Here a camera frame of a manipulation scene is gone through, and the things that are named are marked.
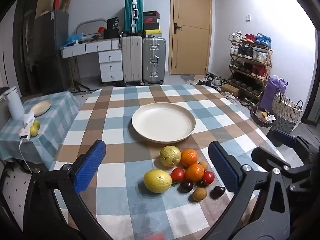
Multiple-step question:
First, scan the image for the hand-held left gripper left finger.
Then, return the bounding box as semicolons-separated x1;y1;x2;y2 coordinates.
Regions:
22;140;107;240

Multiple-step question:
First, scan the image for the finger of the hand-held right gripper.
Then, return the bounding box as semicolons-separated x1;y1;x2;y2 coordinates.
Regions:
251;146;292;173
266;129;313;153

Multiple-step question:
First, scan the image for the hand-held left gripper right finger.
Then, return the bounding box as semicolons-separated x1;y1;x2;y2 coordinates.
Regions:
208;141;297;240

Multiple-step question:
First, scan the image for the dark purple plum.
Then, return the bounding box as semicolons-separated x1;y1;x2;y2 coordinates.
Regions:
180;181;194;193
210;185;226;200

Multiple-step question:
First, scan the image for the red tomato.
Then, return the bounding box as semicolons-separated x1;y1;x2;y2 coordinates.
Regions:
171;167;186;182
202;171;215;185

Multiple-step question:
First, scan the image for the wrinkled olive guava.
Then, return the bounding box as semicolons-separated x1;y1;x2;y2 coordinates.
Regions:
159;146;181;167

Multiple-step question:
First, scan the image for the smooth yellow guava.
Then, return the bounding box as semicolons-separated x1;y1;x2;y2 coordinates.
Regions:
143;169;172;193

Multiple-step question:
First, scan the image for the cream round plate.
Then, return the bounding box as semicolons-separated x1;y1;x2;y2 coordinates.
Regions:
131;102;196;144

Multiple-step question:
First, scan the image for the woven laundry basket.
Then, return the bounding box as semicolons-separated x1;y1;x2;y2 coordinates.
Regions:
271;91;304;134

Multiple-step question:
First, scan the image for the orange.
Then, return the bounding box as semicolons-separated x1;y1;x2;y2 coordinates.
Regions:
180;149;199;167
185;163;205;182

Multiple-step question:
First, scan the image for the purple bag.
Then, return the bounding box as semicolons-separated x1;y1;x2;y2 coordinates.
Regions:
259;75;288;111

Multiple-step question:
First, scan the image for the teal plaid tablecloth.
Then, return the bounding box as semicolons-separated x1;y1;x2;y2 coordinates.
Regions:
0;91;82;164

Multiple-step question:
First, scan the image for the cardboard box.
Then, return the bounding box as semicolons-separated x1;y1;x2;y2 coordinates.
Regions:
220;84;240;97

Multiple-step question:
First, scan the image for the pink white power bank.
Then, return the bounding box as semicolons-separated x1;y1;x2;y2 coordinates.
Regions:
19;128;32;143

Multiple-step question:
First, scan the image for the wooden plate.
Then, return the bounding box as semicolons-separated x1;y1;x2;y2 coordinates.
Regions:
30;100;52;117

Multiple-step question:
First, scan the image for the white handheld fan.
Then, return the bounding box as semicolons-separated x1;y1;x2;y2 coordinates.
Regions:
23;109;35;128

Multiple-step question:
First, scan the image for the white dotted cloth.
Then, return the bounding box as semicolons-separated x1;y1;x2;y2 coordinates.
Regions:
0;165;34;230

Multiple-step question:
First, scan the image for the pile of loose shoes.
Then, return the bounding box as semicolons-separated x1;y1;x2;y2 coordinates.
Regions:
186;72;228;92

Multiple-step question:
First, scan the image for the wooden shoe rack with shoes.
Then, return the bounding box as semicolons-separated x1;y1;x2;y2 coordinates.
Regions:
228;31;272;105

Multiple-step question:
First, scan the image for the white thermos jug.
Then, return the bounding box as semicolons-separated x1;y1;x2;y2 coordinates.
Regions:
4;86;25;120

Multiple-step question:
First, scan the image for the white drawer cabinet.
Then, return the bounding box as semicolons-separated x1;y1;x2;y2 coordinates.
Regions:
98;49;124;83

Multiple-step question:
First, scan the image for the beige suitcase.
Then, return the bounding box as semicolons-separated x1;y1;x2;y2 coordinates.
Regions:
121;35;143;86

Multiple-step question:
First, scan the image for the white desk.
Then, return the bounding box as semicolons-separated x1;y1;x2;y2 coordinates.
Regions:
61;38;123;59

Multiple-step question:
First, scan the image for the silver suitcase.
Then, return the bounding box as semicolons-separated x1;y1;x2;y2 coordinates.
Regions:
142;37;166;85

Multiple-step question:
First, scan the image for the blue plastic bag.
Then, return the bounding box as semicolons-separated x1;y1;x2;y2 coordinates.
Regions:
66;33;84;46

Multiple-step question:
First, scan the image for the grey refrigerator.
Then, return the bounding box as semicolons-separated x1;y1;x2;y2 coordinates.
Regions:
19;10;69;96

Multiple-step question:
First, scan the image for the wooden door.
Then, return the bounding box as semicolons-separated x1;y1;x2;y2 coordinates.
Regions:
168;0;213;76

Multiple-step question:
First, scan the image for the black printed bag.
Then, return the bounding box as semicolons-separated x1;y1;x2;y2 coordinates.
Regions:
107;17;120;30

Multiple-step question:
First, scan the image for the teal suitcase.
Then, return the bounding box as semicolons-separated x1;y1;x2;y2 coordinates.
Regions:
124;0;144;35

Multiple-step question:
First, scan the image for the white charging cable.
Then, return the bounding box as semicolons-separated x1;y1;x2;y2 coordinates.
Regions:
19;141;33;175

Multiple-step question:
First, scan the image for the grey arched mirror frame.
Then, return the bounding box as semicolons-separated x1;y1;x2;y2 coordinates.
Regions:
75;18;107;37

